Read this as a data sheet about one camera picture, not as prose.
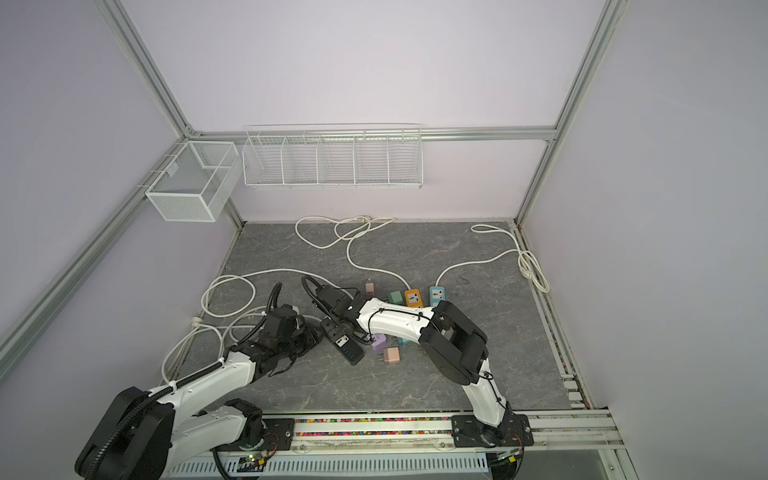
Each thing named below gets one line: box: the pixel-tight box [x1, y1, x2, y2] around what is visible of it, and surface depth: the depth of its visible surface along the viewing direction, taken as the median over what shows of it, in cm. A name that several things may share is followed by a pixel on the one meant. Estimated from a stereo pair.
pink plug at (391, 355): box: [384, 347, 400, 364], surface depth 86 cm
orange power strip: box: [405, 288, 424, 308], surface depth 98 cm
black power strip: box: [320, 316, 364, 366], surface depth 87 cm
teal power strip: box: [430, 286, 446, 307], surface depth 99 cm
